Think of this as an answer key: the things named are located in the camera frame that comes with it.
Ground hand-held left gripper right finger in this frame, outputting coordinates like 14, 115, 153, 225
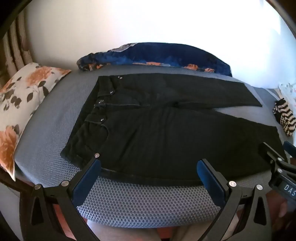
196, 159, 276, 241

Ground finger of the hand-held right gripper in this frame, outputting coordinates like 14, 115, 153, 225
258, 142, 287, 168
282, 141, 296, 163

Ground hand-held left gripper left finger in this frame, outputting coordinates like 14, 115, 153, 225
20, 153, 102, 241

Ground black pants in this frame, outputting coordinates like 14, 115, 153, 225
60, 73, 287, 186

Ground person's right hand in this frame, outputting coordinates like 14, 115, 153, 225
265, 190, 296, 233

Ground black white striped knit cloth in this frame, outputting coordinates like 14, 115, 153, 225
273, 98, 296, 137

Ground grey bed mattress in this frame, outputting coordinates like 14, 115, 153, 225
215, 82, 296, 149

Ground grey mesh mat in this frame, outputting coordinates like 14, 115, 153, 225
14, 64, 281, 229

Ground white patterned cloth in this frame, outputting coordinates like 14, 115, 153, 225
277, 82, 296, 102

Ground white floral pillow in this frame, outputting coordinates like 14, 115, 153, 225
0, 62, 72, 181

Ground blue floral blanket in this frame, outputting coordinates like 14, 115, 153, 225
77, 42, 232, 76

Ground white radiator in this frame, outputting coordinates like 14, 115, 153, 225
0, 10, 34, 76

